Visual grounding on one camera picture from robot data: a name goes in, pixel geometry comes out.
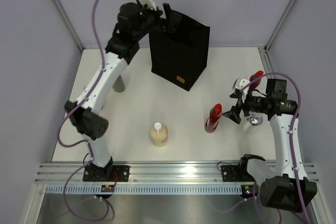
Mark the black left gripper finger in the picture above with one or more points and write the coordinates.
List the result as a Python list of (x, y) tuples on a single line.
[(169, 15), (172, 28)]

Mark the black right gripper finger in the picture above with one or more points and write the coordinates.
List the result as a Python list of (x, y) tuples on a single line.
[(233, 114), (236, 95)]

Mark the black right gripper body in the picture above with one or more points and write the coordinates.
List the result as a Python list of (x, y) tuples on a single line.
[(254, 104)]

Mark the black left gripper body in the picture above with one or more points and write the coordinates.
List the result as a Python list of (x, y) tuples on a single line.
[(150, 20)]

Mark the pink bottle red cap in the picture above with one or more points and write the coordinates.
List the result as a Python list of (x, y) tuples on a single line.
[(253, 77)]

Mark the cream bottle white pump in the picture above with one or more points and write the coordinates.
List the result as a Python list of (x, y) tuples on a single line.
[(159, 134)]

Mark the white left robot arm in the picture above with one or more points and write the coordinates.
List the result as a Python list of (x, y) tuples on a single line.
[(84, 112)]

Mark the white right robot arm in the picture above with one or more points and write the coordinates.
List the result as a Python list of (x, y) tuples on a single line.
[(287, 187)]

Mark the black canvas bag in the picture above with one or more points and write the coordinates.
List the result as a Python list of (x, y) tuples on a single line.
[(180, 57)]

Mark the white bottle chrome cap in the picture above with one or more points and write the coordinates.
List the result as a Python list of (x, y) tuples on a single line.
[(252, 121)]

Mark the red tall bottle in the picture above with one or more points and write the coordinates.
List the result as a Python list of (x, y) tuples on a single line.
[(212, 121)]

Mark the grey bottle beige cap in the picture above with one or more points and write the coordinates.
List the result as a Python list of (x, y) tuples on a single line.
[(118, 85)]

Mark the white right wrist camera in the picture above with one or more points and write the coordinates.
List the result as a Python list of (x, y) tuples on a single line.
[(240, 85)]

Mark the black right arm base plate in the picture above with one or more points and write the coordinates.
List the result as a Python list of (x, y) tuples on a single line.
[(232, 173)]

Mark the aluminium frame post left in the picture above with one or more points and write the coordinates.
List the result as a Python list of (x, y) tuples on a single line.
[(68, 24)]

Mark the aluminium frame post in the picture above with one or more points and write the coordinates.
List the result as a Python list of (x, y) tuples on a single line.
[(280, 23), (68, 24)]

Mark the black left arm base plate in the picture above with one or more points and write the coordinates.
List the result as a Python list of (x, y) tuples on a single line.
[(120, 172)]

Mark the aluminium frame post right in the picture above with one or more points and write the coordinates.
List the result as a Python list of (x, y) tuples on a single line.
[(280, 23)]

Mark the aluminium rail front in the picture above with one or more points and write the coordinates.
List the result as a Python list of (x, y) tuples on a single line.
[(140, 173)]

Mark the white slotted cable duct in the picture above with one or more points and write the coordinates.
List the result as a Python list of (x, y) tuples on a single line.
[(80, 189)]

